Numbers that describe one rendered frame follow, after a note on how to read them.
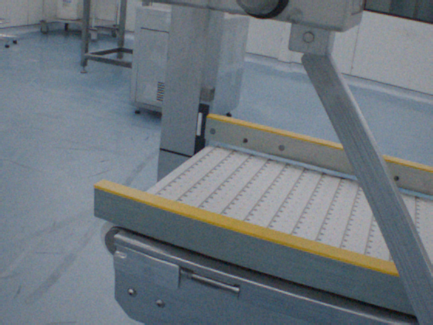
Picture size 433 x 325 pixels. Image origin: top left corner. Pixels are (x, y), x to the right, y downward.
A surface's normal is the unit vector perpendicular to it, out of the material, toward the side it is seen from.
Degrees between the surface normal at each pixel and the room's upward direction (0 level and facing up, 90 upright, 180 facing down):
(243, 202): 0
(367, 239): 0
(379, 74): 90
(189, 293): 90
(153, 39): 90
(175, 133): 90
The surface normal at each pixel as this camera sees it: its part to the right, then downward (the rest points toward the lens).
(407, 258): -0.81, 0.08
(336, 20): -0.37, 0.32
